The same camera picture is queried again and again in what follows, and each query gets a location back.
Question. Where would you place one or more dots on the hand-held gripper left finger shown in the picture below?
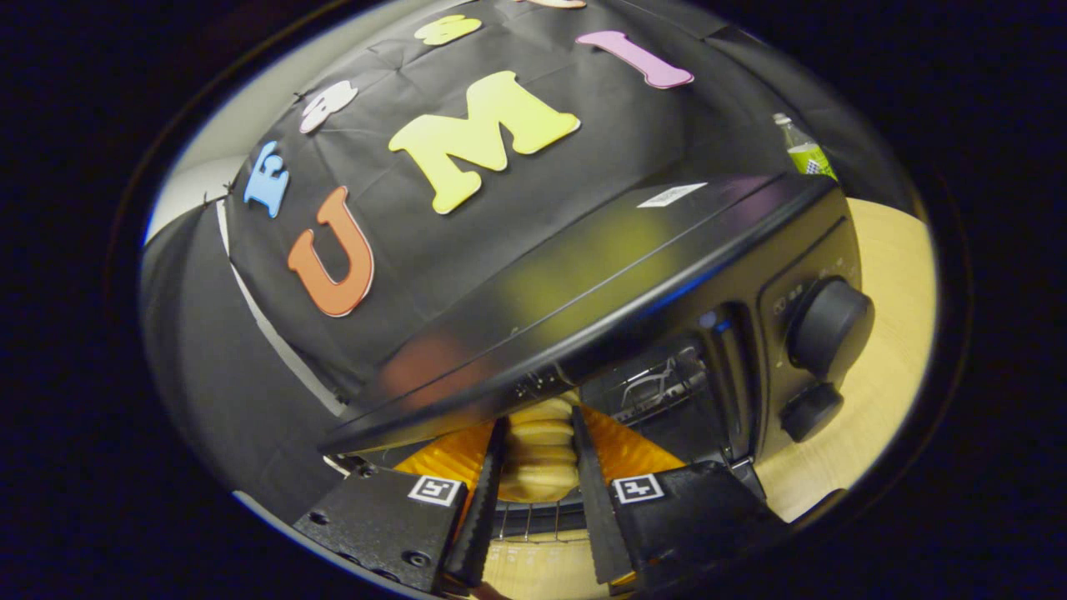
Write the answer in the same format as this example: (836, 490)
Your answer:
(488, 517)

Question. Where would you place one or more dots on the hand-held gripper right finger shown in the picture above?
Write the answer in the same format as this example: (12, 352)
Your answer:
(593, 517)

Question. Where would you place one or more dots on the golden ridged bread roll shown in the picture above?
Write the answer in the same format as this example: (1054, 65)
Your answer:
(538, 467)

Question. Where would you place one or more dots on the black toaster oven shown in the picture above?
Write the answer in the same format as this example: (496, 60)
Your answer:
(600, 283)

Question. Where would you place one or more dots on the green drink bottle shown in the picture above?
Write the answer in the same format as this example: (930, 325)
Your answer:
(809, 157)

